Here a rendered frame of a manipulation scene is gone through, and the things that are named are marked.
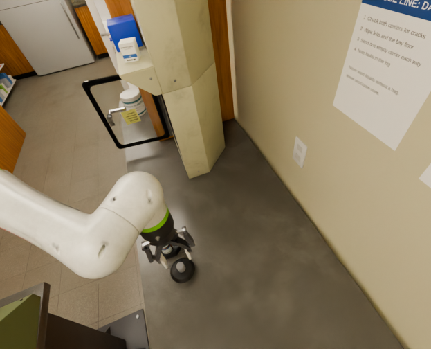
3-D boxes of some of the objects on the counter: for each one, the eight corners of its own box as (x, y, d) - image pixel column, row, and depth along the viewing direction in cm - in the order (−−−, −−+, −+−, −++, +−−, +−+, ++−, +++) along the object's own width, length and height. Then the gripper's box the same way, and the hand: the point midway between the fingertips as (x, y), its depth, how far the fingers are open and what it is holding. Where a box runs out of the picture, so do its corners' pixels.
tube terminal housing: (214, 129, 144) (189, -39, 87) (234, 163, 123) (218, -29, 66) (175, 141, 141) (122, -25, 84) (189, 179, 119) (130, -10, 62)
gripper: (190, 203, 67) (203, 239, 84) (119, 228, 65) (147, 260, 82) (197, 225, 62) (209, 259, 79) (120, 253, 60) (150, 282, 77)
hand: (176, 257), depth 79 cm, fingers open, 7 cm apart
